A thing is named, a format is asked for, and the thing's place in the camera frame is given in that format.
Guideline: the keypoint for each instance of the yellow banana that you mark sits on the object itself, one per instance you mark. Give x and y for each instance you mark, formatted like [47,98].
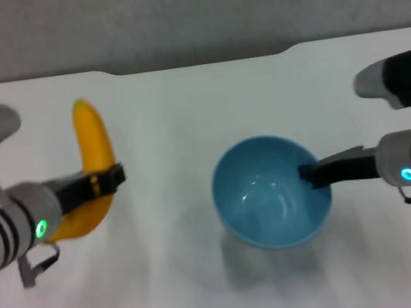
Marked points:
[94,140]

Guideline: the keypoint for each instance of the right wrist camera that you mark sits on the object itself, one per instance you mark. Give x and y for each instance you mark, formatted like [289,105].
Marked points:
[404,77]

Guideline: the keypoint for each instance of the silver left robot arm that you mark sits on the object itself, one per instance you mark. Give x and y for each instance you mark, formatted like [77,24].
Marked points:
[3,233]

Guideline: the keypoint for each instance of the blue bowl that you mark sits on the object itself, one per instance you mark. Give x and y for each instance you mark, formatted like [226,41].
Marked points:
[271,198]

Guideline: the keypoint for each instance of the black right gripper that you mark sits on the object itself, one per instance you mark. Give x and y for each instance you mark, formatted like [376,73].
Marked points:
[350,168]

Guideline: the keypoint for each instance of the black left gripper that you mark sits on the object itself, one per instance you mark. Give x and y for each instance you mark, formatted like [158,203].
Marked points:
[72,192]

